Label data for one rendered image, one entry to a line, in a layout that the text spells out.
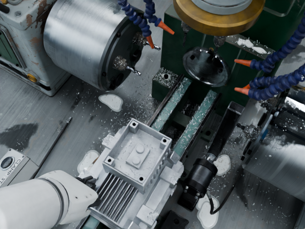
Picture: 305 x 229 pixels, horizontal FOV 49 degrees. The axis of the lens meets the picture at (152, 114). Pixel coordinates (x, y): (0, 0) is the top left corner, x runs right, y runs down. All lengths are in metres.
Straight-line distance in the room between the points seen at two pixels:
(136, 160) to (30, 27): 0.47
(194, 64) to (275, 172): 0.38
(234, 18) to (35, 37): 0.56
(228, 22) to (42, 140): 0.72
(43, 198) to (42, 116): 0.68
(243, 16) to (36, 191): 0.47
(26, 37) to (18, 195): 0.57
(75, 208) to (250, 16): 0.47
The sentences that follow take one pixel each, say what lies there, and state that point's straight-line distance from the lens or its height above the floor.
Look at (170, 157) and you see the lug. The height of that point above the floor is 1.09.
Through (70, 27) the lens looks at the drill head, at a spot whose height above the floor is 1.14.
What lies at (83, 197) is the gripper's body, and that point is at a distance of 0.62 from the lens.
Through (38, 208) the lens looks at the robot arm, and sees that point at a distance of 0.50.
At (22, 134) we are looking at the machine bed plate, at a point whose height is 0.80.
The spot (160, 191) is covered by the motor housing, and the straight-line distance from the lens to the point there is 0.76.
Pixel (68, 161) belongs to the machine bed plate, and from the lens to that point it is 1.09.
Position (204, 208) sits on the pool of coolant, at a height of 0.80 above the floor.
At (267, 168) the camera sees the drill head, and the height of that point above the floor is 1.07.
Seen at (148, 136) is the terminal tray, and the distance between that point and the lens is 0.75.
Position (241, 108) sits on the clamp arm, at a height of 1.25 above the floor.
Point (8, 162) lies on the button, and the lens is 0.82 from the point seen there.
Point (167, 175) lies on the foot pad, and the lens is 0.76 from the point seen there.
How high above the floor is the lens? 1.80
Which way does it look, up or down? 62 degrees down
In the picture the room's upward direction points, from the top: 3 degrees clockwise
